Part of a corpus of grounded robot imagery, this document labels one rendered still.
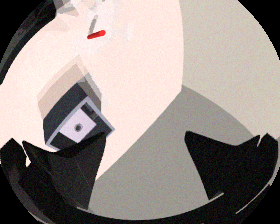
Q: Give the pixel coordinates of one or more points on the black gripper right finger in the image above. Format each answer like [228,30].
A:
[216,162]

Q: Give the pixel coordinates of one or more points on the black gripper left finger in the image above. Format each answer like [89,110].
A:
[73,168]

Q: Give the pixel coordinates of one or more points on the red peg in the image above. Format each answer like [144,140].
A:
[96,34]

